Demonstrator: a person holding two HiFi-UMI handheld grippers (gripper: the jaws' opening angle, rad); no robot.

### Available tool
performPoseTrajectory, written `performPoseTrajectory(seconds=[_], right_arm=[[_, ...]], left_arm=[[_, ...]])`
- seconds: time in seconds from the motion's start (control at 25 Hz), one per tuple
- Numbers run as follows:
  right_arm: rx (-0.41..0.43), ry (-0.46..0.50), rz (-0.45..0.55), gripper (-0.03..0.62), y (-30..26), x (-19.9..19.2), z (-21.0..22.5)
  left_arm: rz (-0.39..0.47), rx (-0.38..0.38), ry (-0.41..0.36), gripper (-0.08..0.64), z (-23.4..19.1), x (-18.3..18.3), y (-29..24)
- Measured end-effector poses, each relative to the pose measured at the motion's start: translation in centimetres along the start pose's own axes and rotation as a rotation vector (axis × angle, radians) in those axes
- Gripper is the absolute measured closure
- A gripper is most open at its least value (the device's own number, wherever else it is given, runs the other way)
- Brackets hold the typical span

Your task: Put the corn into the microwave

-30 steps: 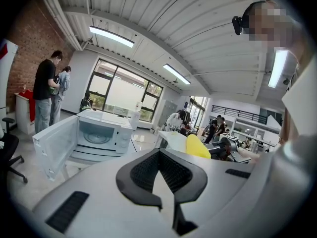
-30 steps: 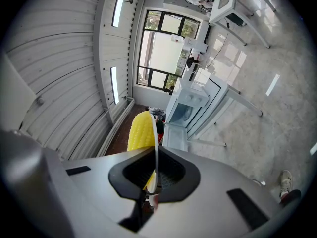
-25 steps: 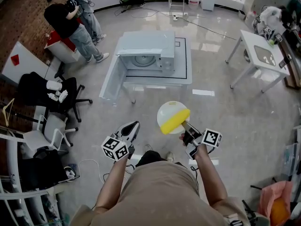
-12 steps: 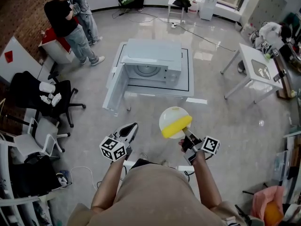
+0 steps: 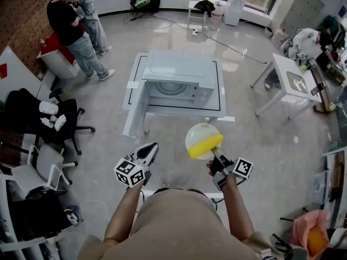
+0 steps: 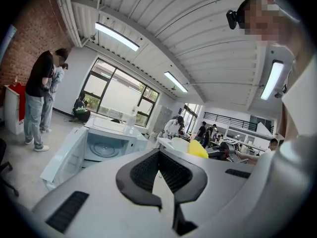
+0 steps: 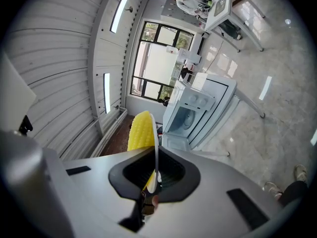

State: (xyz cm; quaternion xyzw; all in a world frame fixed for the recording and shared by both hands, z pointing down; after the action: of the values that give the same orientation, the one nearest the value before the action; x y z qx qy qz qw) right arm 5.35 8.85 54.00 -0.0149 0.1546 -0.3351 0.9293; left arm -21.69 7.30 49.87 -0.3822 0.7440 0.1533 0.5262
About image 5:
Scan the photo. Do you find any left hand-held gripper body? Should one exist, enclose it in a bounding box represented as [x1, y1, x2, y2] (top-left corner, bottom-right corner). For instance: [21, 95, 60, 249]
[113, 152, 153, 188]

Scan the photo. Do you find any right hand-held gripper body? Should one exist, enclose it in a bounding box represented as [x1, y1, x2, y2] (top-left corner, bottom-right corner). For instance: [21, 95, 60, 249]
[210, 154, 255, 191]

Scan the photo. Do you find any yellow corn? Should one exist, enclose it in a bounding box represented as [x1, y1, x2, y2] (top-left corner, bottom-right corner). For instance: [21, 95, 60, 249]
[187, 133, 224, 160]

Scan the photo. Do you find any white round plate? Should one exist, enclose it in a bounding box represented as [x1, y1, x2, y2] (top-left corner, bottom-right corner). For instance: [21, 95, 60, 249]
[184, 122, 221, 161]

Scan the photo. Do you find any white microwave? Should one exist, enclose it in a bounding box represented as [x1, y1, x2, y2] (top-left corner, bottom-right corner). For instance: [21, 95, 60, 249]
[122, 49, 216, 139]

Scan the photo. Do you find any person's left forearm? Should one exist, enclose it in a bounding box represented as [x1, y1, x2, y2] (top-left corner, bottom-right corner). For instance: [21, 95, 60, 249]
[104, 184, 143, 244]

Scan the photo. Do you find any person's right forearm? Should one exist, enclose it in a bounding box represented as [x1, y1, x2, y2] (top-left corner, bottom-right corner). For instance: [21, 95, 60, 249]
[221, 173, 255, 241]

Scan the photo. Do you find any person's right hand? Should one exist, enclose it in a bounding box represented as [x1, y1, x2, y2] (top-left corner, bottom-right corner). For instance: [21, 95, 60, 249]
[205, 160, 216, 177]

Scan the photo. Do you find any white square table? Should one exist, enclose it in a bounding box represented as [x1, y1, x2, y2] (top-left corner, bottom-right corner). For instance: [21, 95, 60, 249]
[121, 52, 227, 134]

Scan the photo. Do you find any person's beige shirt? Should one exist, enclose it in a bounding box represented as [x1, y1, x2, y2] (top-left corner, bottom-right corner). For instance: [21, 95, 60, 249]
[77, 188, 285, 260]

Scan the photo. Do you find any white crumpled bag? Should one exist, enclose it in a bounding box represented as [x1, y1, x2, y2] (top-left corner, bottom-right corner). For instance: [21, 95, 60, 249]
[38, 101, 59, 115]
[40, 114, 67, 132]

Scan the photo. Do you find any white armchair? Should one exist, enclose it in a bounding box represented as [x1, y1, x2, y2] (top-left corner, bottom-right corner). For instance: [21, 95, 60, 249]
[0, 142, 79, 195]

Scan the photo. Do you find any pink plastic bag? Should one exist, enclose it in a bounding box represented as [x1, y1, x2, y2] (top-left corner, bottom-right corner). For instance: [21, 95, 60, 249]
[291, 209, 330, 256]

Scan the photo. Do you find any black bag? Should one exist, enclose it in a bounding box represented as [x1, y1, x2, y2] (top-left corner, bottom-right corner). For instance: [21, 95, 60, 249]
[10, 188, 73, 241]

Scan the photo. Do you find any white side table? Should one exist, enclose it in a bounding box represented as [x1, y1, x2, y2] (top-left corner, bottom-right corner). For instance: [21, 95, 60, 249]
[249, 53, 324, 120]

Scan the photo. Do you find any orange packet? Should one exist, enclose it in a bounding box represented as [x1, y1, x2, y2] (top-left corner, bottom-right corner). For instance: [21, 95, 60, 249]
[306, 225, 330, 257]

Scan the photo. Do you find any black office chair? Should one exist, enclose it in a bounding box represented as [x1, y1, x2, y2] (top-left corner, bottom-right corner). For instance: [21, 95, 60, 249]
[3, 87, 97, 156]

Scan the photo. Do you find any red and white box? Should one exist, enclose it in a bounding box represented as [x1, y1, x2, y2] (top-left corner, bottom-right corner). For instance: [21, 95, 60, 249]
[36, 32, 81, 80]

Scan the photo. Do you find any brown wooden desk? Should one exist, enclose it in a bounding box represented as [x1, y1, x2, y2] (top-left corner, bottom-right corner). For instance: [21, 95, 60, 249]
[308, 49, 347, 114]

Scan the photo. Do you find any white metal rack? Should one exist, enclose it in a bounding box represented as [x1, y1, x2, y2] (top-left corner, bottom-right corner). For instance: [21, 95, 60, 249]
[0, 169, 66, 260]

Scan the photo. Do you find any white leaning board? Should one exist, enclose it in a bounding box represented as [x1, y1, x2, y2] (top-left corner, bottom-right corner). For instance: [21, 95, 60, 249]
[0, 45, 44, 103]

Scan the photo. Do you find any white water dispenser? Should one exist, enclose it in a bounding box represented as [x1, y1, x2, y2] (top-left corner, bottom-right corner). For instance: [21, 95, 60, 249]
[223, 0, 249, 27]

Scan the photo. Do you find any black garment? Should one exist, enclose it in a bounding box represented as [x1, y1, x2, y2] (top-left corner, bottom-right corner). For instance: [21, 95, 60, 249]
[193, 0, 216, 18]

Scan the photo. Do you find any grey locker cabinet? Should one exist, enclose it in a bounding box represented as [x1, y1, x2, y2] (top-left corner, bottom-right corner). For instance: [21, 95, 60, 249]
[280, 0, 326, 37]

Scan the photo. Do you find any white cable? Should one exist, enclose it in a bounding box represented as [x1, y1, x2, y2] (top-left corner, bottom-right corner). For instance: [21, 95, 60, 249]
[79, 200, 111, 225]

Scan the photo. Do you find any black floor cable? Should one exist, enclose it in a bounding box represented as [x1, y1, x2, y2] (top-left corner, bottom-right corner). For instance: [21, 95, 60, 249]
[123, 9, 268, 65]

